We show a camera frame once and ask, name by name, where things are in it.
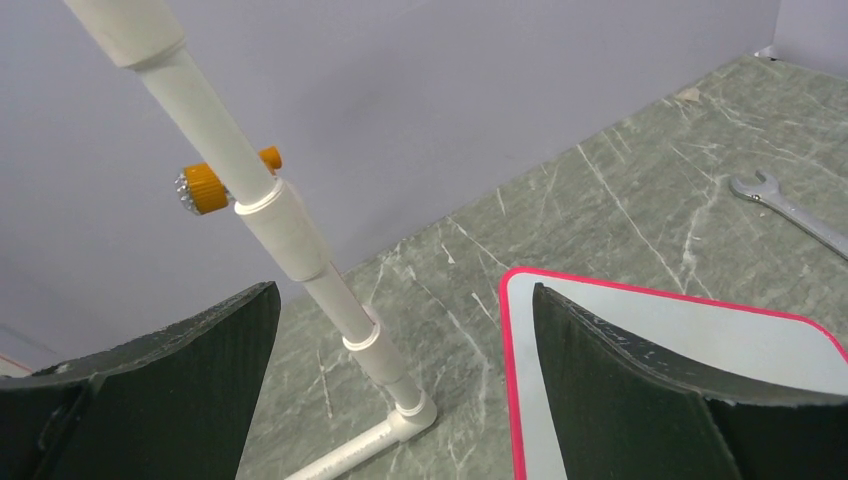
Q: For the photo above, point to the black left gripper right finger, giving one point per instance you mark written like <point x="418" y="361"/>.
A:
<point x="624" y="407"/>

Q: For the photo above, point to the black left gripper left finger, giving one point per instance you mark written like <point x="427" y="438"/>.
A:
<point x="173" y="404"/>

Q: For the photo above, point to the red framed whiteboard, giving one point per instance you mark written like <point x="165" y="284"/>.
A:
<point x="776" y="347"/>

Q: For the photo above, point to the orange pipe clamp knob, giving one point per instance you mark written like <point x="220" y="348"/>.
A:
<point x="201" y="192"/>

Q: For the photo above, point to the silver combination wrench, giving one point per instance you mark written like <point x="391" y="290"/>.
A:
<point x="767" y="192"/>

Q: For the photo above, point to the white vertical pvc pipe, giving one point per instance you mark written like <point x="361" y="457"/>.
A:
<point x="146" y="38"/>

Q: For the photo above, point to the white red wall trim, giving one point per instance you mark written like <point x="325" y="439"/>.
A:
<point x="13" y="369"/>

